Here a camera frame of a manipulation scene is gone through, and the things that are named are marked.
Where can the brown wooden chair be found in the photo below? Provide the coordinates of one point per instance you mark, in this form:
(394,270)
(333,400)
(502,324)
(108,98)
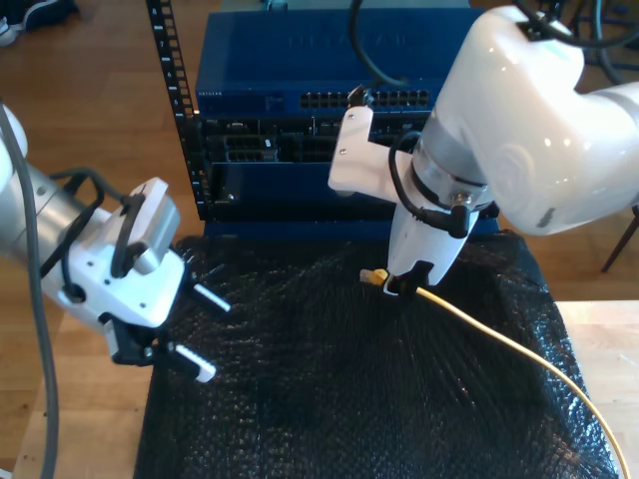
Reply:
(619,239)

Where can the black rack server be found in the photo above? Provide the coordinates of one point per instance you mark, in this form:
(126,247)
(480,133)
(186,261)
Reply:
(299,140)

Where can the black perforated rack rail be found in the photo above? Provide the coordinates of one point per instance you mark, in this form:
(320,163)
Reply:
(167,50)

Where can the blue lower rack unit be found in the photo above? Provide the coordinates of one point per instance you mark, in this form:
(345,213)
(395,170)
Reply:
(274,189)

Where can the white shoe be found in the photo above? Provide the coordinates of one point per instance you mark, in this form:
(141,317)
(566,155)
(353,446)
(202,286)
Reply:
(9,32)

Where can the black woven mat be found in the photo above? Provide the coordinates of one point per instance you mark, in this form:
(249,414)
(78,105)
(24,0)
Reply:
(299,399)

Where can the dark blue shoe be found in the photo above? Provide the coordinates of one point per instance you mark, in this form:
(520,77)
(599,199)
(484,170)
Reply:
(50,12)

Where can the blue network switch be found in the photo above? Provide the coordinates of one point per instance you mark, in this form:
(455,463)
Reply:
(274,60)

